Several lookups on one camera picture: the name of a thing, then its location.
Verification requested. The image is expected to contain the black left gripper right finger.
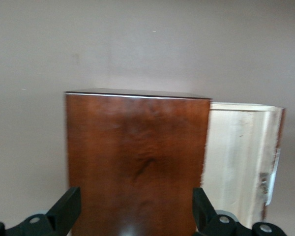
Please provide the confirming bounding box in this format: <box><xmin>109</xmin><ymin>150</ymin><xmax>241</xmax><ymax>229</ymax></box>
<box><xmin>192</xmin><ymin>186</ymin><xmax>287</xmax><ymax>236</ymax></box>

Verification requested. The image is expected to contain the light wood drawer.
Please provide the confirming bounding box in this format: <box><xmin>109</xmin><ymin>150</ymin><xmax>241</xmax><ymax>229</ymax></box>
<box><xmin>200</xmin><ymin>101</ymin><xmax>288</xmax><ymax>231</ymax></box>

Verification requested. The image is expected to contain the dark brown wooden cabinet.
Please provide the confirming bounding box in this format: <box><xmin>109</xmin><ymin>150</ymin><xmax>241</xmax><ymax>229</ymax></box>
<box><xmin>64</xmin><ymin>88</ymin><xmax>212</xmax><ymax>236</ymax></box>

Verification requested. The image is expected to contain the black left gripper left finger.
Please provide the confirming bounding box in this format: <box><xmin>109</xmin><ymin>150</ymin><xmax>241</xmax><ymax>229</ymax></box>
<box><xmin>0</xmin><ymin>186</ymin><xmax>82</xmax><ymax>236</ymax></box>

